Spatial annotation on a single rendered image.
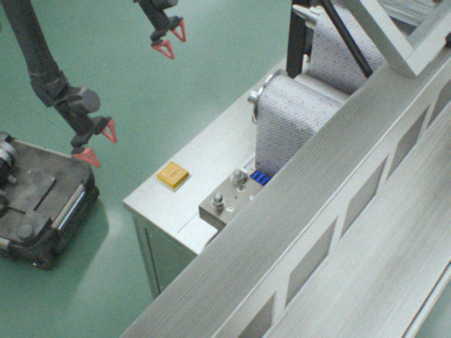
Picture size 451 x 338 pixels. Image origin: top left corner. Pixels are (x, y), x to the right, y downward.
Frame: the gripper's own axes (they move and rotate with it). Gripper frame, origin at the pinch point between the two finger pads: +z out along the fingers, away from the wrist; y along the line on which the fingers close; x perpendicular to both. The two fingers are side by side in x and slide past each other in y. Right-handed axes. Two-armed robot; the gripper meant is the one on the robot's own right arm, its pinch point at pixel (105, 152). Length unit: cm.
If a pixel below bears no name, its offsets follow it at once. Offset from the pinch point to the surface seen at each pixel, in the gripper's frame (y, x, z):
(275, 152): 8.8, -45.1, 15.3
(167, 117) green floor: 111, 89, 70
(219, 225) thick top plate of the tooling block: -9.0, -30.6, 22.9
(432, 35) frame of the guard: -6, -96, -18
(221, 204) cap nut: -5.6, -32.4, 18.2
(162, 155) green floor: 84, 81, 75
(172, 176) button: 7.3, -8.1, 18.7
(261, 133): 10.2, -43.4, 9.4
